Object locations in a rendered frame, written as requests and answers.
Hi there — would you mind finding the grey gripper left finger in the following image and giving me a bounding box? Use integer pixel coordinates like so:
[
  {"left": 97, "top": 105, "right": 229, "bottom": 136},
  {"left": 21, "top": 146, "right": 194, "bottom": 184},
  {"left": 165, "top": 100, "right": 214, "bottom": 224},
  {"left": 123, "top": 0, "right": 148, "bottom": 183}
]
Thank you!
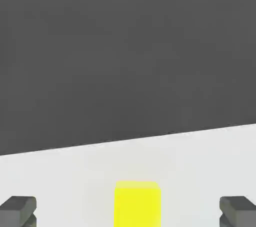
[{"left": 0, "top": 195, "right": 38, "bottom": 227}]

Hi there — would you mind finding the small yellow cube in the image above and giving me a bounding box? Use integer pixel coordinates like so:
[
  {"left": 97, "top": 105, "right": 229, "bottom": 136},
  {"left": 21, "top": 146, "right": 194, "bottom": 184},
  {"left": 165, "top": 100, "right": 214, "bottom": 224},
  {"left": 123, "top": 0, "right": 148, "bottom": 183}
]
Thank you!
[{"left": 113, "top": 180, "right": 162, "bottom": 227}]

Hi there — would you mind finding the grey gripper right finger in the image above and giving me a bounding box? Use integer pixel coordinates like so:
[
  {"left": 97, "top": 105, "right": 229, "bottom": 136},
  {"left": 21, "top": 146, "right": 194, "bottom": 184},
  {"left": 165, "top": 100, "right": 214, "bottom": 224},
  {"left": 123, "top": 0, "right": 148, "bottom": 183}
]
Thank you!
[{"left": 219, "top": 195, "right": 256, "bottom": 227}]

